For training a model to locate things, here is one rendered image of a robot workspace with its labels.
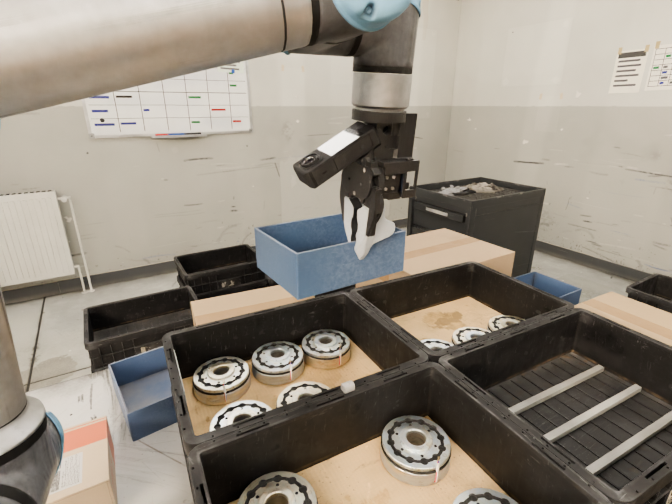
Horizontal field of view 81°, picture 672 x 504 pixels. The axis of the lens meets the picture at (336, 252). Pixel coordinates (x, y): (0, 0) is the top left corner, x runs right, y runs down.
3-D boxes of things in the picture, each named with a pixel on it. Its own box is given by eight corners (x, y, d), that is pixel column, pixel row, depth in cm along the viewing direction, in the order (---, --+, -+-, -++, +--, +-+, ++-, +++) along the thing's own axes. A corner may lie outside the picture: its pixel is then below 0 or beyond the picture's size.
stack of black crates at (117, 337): (110, 450, 145) (83, 345, 129) (106, 401, 169) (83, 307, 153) (219, 409, 164) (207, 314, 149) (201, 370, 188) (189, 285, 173)
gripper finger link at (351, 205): (383, 252, 62) (389, 195, 58) (351, 258, 60) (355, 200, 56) (371, 244, 65) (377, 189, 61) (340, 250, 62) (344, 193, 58)
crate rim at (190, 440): (187, 463, 50) (184, 448, 49) (162, 344, 75) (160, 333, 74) (432, 370, 68) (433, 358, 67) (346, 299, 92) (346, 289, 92)
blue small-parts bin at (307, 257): (297, 300, 56) (296, 254, 53) (256, 266, 67) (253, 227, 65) (404, 270, 66) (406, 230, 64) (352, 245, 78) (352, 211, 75)
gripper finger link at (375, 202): (381, 238, 54) (387, 175, 51) (372, 240, 54) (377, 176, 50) (362, 227, 58) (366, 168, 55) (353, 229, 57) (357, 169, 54)
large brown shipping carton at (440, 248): (415, 344, 111) (420, 279, 104) (355, 301, 135) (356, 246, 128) (505, 308, 131) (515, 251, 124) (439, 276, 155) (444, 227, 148)
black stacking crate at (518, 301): (427, 413, 71) (433, 360, 67) (347, 334, 96) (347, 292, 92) (566, 353, 89) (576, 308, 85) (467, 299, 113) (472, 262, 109)
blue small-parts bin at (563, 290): (534, 328, 106) (539, 305, 103) (488, 305, 118) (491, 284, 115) (577, 310, 115) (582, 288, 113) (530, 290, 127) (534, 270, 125)
